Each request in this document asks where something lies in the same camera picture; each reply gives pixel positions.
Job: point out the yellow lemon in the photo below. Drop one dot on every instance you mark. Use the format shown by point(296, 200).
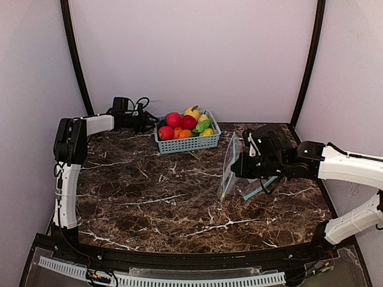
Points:
point(207, 132)

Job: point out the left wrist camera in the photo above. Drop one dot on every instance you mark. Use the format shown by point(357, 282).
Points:
point(140, 104)

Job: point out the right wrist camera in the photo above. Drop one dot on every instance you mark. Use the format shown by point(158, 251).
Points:
point(250, 143)

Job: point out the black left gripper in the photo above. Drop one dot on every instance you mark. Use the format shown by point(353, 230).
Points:
point(143, 121)

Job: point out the blue plastic basket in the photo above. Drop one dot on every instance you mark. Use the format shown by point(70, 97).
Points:
point(189, 144)

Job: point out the black front rail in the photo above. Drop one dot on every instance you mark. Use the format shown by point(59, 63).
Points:
point(287, 258)

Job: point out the red apple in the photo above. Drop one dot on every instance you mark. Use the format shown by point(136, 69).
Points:
point(188, 122)
point(166, 133)
point(173, 120)

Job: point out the black frame post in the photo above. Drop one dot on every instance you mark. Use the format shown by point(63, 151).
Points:
point(312, 53)
point(75, 59)

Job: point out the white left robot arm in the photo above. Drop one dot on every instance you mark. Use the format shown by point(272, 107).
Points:
point(70, 153)

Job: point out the yellow pear with leaf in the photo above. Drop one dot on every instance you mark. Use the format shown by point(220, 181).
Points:
point(193, 111)

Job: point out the left black frame post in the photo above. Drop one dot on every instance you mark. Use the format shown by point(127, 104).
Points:
point(75, 59)

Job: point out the clear zip top bag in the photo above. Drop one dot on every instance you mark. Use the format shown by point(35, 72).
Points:
point(228, 181)

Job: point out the right black frame post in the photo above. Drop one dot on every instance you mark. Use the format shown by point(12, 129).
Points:
point(312, 53)

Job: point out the orange fruit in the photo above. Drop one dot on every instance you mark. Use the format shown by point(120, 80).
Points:
point(180, 133)

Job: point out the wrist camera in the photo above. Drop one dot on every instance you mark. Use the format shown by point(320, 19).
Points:
point(250, 143)
point(140, 104)

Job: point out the white slotted cable duct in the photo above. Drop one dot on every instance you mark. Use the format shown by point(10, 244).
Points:
point(165, 278)

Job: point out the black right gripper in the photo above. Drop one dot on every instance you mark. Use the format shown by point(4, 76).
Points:
point(239, 167)

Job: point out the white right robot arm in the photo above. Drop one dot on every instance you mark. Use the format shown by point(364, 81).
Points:
point(271, 154)

